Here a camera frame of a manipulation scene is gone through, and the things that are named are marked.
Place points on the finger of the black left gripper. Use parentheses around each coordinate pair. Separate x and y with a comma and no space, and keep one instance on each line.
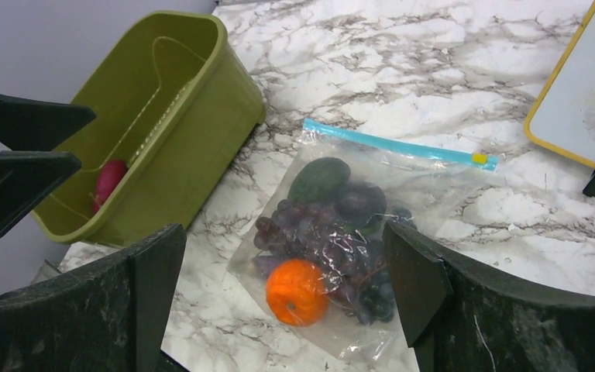
(31,125)
(26,178)

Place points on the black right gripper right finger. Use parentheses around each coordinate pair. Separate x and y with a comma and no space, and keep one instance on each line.
(459,314)

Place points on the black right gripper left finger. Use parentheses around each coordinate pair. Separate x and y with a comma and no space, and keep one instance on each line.
(107,315)

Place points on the dark purple toy grapes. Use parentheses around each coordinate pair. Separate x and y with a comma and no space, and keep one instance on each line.
(369,294)

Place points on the clear zip top bag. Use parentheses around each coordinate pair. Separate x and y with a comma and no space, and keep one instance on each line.
(422,185)

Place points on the orange toy fruit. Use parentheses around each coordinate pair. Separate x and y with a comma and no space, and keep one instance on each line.
(296,293)

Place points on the red toy grapes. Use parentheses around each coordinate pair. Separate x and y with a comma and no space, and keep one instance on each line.
(317,234)

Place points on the green toy cucumber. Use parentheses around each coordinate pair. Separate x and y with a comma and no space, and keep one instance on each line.
(319,180)

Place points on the red toy fruit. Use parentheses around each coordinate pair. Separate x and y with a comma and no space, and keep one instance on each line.
(109,177)

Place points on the olive green plastic bin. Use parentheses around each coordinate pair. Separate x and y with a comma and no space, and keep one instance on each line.
(174,102)

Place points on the yellow framed whiteboard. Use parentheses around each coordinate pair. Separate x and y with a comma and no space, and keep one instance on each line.
(562,119)

